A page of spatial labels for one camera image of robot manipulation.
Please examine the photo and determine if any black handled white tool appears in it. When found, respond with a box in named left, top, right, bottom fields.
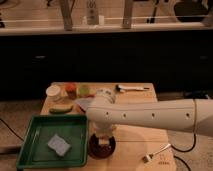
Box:
left=115, top=84, right=149, bottom=92

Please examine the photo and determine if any dark purple bowl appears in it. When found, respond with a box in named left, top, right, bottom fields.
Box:
left=88, top=134, right=116, bottom=159

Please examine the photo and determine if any green cucumber toy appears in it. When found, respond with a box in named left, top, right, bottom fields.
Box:
left=49, top=106, right=73, bottom=114

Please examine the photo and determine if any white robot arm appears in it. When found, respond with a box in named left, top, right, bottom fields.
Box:
left=86, top=88, right=213, bottom=137

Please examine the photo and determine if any white lidded cup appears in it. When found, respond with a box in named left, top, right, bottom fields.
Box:
left=46, top=85, right=61, bottom=101

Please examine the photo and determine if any blue grey sponge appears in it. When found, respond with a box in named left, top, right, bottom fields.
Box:
left=47, top=134, right=71, bottom=157

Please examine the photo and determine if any brown plate with cloth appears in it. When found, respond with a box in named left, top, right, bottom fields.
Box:
left=74, top=97, right=93, bottom=114

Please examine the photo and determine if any green plastic tray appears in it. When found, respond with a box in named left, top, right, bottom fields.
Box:
left=16, top=115, right=88, bottom=169

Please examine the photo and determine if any orange topped jar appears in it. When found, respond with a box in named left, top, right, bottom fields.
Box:
left=65, top=83, right=77, bottom=99

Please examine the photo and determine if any black floor cable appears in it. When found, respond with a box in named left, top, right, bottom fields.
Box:
left=171, top=133, right=197, bottom=171

